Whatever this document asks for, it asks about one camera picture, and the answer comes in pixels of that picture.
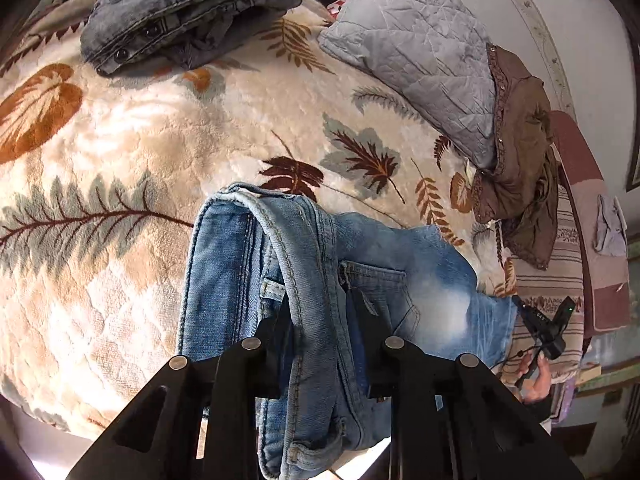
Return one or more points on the small pale purple cloth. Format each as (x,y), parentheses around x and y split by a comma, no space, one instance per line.
(610,225)

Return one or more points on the brown garment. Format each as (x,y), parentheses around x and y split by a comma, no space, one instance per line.
(522,160)

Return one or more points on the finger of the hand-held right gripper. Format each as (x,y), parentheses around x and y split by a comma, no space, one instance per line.
(522,307)

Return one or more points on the grey denim garment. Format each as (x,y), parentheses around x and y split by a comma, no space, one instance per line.
(190,0)

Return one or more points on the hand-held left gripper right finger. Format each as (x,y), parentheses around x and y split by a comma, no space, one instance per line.
(374,357)

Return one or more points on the striped beige maroon blanket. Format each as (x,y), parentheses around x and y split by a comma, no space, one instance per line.
(575,170)

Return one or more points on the grey quilted pillow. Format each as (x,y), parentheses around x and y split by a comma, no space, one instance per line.
(420,45)

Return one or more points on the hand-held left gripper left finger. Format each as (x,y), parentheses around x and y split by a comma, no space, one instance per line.
(270,357)

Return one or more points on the light blue denim pants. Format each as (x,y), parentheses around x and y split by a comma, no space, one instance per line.
(310,260)

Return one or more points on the person's right hand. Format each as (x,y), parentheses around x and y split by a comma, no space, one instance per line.
(537,380)

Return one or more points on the cream leaf-print fleece blanket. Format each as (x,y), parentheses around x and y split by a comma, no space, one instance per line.
(125,150)

